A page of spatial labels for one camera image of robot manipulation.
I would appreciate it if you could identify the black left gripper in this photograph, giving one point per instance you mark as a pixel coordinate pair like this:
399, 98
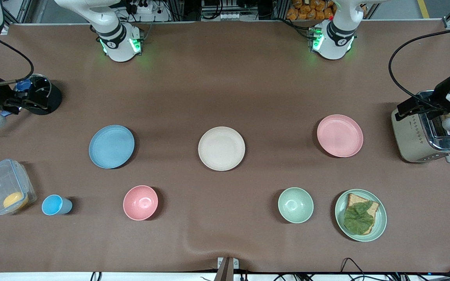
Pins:
439, 91

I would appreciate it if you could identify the blue plate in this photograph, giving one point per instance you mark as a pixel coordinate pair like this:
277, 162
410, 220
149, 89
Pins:
111, 146

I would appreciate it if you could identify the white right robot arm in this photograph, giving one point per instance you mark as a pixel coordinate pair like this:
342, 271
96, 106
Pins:
115, 47

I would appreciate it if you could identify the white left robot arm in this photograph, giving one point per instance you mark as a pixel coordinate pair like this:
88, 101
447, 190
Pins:
334, 43

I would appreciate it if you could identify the black round pot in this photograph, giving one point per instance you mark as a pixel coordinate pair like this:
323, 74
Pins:
52, 97

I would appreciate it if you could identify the silver toaster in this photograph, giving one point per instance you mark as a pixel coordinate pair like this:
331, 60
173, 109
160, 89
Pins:
412, 136

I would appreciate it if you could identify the pink plate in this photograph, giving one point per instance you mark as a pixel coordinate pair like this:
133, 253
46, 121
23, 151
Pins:
340, 136

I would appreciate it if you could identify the yellow round food piece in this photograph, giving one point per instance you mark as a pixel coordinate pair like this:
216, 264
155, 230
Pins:
15, 201

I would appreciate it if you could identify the blue cup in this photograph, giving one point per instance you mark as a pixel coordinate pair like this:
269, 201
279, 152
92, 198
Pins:
53, 205

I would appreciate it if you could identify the brown toast slice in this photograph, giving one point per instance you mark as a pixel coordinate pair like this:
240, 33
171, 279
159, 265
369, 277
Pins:
354, 199

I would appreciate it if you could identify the green plate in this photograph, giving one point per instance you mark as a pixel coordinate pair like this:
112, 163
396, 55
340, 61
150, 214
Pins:
381, 218

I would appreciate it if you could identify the green lettuce leaf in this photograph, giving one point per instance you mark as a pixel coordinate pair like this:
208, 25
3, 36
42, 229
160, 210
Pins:
358, 220

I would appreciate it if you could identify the orange packaged snacks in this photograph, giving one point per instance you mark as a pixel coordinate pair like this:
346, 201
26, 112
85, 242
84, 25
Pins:
311, 9

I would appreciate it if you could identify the pink bowl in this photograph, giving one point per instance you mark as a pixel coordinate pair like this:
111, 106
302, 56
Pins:
140, 203

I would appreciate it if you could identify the white power strip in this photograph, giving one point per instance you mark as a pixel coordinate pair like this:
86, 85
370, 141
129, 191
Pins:
143, 7

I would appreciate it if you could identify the green bowl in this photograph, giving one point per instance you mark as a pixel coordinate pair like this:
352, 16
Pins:
295, 205

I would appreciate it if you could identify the brown table cover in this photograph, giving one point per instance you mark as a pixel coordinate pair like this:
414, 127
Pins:
225, 78

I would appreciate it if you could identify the beige plate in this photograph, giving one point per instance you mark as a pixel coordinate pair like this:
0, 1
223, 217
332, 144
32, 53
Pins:
221, 148

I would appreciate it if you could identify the metal table clamp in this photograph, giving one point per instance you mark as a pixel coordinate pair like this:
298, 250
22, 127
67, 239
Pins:
227, 267

